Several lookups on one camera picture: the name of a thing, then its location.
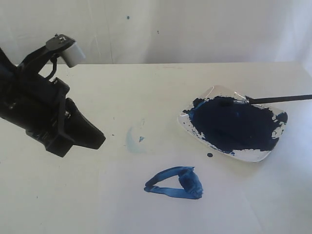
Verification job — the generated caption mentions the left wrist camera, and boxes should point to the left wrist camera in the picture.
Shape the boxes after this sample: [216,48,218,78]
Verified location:
[18,34,85,73]

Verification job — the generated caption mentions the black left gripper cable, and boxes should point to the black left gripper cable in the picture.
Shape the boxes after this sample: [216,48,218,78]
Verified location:
[46,55,60,80]

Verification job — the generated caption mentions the white paper sheet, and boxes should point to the white paper sheet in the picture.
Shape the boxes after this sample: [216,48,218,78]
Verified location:
[98,152,265,234]

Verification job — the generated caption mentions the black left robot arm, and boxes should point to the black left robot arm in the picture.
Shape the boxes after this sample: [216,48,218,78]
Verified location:
[0,51,106,157]

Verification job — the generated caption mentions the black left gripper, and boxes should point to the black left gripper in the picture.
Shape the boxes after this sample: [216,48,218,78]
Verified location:
[0,65,106,157]

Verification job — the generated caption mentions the clear tray with blue paint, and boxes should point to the clear tray with blue paint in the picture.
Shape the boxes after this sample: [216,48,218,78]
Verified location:
[177,85,288,162]

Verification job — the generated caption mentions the black paintbrush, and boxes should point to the black paintbrush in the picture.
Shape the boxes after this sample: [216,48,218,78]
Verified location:
[219,95,312,107]

